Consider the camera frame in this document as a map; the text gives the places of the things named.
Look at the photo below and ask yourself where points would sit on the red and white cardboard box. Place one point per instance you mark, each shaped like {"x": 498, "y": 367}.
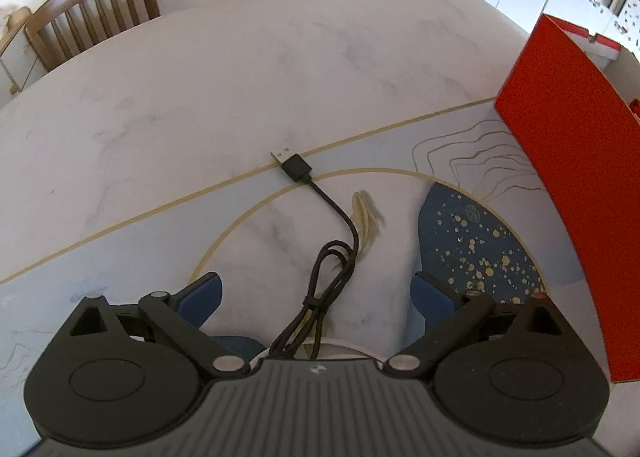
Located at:
{"x": 560, "y": 137}

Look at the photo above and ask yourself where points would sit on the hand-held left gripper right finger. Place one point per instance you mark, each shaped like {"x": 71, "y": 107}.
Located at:
{"x": 432, "y": 302}

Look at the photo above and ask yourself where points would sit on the white wooden-top sideboard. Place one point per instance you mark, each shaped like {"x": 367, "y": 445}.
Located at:
{"x": 20, "y": 57}

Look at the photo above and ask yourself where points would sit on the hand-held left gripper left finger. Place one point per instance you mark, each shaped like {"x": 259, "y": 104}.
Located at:
{"x": 202, "y": 299}

